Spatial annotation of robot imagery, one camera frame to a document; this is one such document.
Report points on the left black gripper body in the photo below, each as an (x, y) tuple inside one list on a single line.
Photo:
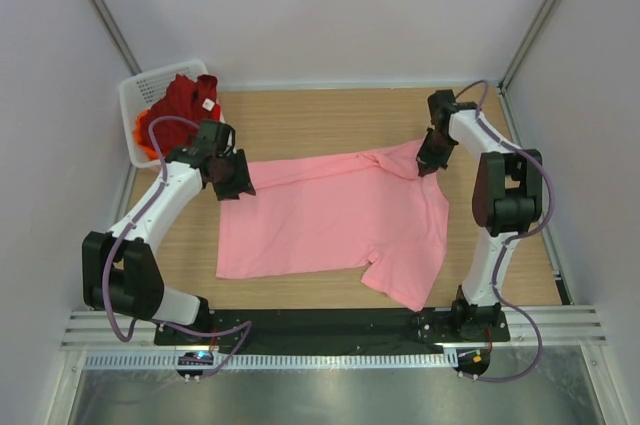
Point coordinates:
[(227, 173)]

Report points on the right aluminium frame post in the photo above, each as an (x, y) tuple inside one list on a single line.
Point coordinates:
[(535, 29)]

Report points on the pink t shirt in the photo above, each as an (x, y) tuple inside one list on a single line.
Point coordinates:
[(368, 209)]

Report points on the dark red t shirt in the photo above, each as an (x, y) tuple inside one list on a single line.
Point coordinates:
[(193, 100)]

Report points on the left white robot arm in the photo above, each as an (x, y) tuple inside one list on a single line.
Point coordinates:
[(120, 275)]

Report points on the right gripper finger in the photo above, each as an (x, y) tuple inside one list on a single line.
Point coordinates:
[(423, 166), (442, 163)]

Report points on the white slotted cable duct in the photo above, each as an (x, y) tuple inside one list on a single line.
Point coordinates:
[(200, 360)]

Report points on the aluminium frame post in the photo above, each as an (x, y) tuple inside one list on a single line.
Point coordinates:
[(101, 8), (535, 29)]

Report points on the left aluminium frame post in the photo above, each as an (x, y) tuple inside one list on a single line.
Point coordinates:
[(101, 8)]

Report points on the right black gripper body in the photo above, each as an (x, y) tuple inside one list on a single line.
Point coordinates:
[(436, 146)]

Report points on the white plastic laundry basket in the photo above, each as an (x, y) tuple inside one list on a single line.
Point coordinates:
[(140, 92)]

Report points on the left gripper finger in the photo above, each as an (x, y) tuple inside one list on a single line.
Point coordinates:
[(227, 191), (244, 183)]

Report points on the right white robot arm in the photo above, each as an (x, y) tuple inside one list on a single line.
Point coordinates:
[(506, 201)]

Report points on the orange t shirt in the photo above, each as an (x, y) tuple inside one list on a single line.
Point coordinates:
[(141, 135)]

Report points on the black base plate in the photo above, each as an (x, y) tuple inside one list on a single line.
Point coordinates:
[(363, 332)]

